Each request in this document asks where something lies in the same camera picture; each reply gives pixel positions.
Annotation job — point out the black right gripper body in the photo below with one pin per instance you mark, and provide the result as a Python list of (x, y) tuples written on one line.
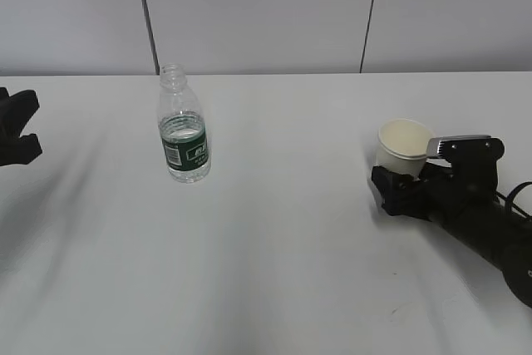
[(448, 191)]

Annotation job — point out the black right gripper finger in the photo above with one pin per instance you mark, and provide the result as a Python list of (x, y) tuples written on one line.
[(396, 191)]

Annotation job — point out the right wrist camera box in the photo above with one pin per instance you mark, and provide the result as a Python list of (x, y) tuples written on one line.
[(473, 161)]

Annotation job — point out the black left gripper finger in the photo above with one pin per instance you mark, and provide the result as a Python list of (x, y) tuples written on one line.
[(19, 150), (17, 110)]

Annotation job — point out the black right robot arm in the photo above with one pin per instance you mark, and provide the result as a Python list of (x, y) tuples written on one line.
[(477, 219)]

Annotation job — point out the white paper cup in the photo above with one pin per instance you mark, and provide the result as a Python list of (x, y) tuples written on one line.
[(402, 146)]

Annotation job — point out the clear water bottle green label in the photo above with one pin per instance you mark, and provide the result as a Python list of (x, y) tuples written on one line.
[(182, 127)]

